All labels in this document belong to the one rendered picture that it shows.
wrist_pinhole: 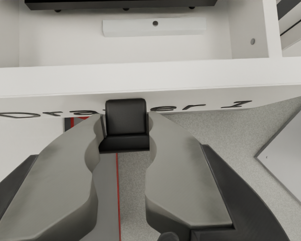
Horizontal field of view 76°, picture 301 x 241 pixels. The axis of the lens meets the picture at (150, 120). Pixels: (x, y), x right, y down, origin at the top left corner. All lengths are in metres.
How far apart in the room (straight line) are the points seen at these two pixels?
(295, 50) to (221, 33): 0.08
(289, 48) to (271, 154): 0.99
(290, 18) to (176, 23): 0.11
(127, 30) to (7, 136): 0.22
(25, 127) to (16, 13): 0.14
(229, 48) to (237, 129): 0.94
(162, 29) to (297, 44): 0.14
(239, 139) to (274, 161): 0.20
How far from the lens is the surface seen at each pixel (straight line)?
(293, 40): 0.26
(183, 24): 0.23
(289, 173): 1.29
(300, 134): 1.32
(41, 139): 0.31
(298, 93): 0.19
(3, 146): 0.34
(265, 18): 0.20
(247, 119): 1.20
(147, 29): 0.22
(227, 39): 0.25
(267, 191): 1.28
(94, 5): 0.22
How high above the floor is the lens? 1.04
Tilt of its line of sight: 84 degrees down
